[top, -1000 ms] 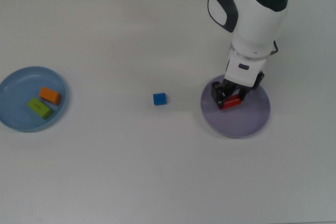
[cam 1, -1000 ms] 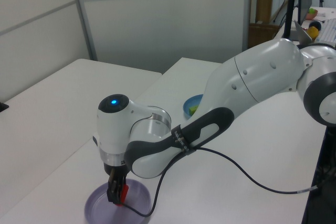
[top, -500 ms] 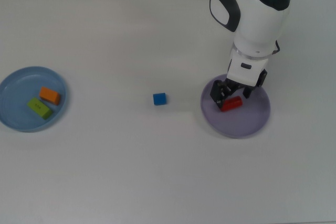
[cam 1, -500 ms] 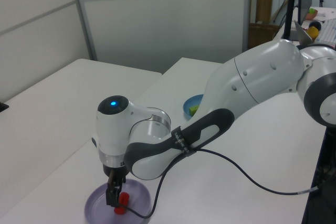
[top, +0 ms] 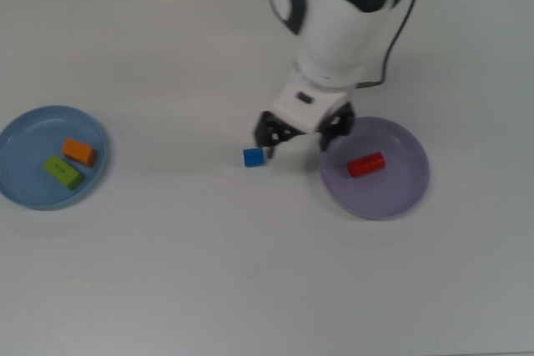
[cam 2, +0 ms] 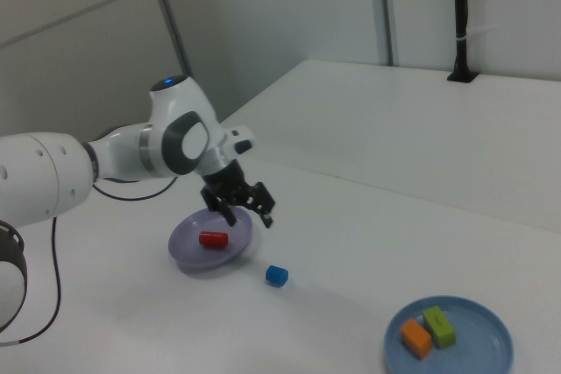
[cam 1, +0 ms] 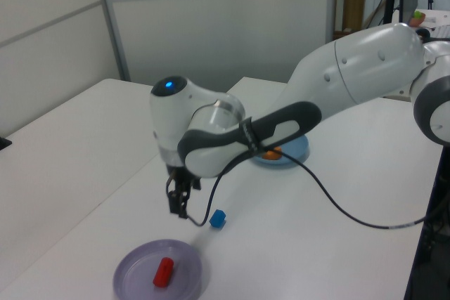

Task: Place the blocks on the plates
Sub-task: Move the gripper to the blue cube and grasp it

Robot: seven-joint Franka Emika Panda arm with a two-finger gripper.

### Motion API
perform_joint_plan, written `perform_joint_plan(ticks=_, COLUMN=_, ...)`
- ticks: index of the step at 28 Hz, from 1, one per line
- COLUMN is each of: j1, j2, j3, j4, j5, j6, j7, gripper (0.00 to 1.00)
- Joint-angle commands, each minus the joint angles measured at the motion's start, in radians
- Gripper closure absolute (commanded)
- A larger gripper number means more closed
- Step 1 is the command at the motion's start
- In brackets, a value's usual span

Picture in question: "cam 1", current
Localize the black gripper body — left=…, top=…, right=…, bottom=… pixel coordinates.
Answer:
left=165, top=164, right=203, bottom=191

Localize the small blue block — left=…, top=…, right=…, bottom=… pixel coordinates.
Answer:
left=209, top=209, right=226, bottom=229

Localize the red cylinder block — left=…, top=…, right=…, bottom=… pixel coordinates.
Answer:
left=152, top=257, right=175, bottom=287

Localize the orange rectangular block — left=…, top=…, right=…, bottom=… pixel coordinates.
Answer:
left=262, top=147, right=283, bottom=160

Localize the purple plate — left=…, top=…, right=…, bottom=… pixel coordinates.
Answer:
left=112, top=239, right=204, bottom=300

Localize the blue plate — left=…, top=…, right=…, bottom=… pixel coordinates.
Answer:
left=251, top=134, right=311, bottom=167

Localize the brown wooden panel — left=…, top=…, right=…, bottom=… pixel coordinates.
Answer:
left=343, top=0, right=367, bottom=32

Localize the black tripod stand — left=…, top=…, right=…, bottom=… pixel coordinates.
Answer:
left=365, top=0, right=401, bottom=29

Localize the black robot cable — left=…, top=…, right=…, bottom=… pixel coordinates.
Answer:
left=186, top=145, right=450, bottom=230

